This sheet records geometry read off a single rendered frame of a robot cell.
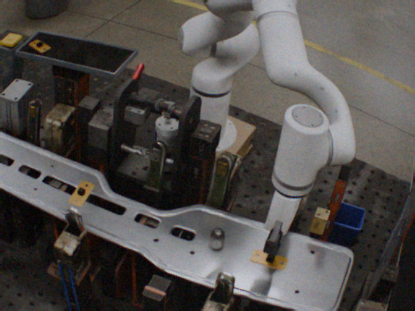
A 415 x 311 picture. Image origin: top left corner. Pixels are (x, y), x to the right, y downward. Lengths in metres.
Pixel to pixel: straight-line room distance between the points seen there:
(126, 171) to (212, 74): 0.41
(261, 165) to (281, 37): 0.94
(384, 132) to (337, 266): 2.28
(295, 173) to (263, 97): 2.46
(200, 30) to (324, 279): 0.76
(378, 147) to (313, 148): 2.38
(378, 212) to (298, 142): 0.96
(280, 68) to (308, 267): 0.47
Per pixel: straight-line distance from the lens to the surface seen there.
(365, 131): 3.55
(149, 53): 3.87
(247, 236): 1.41
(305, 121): 1.08
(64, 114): 1.58
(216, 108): 1.87
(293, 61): 1.15
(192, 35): 1.70
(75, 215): 1.29
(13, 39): 1.82
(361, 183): 2.09
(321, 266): 1.38
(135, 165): 1.60
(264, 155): 2.09
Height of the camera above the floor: 2.03
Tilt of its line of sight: 41 degrees down
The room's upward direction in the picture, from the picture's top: 7 degrees clockwise
